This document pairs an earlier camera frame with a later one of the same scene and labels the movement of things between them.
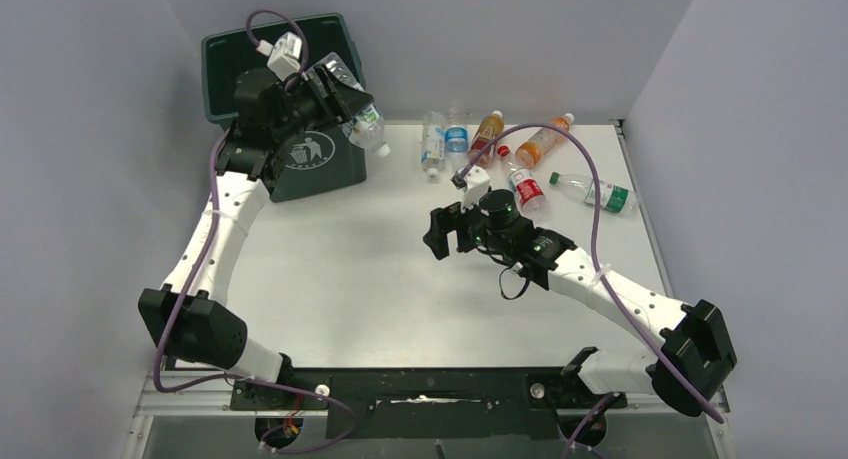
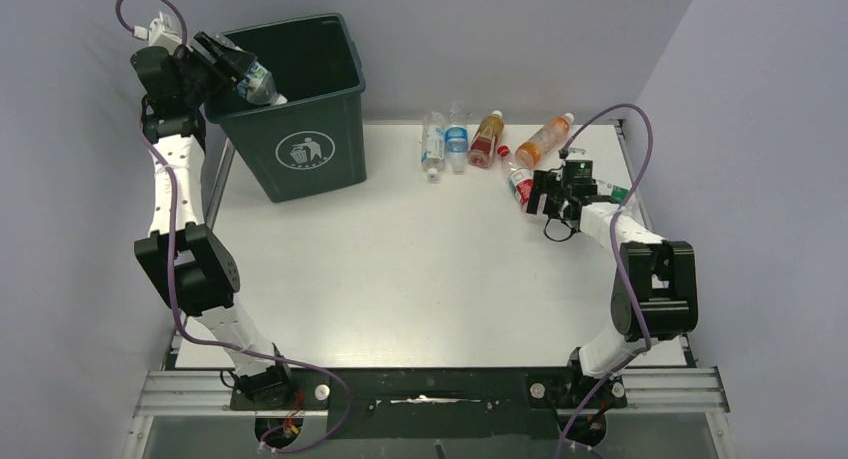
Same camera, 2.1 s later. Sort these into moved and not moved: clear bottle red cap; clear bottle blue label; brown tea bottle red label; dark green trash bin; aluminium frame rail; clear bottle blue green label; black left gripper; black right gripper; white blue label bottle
Moved: clear bottle blue green label; black right gripper; black left gripper
Not moved: aluminium frame rail; clear bottle blue label; clear bottle red cap; dark green trash bin; brown tea bottle red label; white blue label bottle
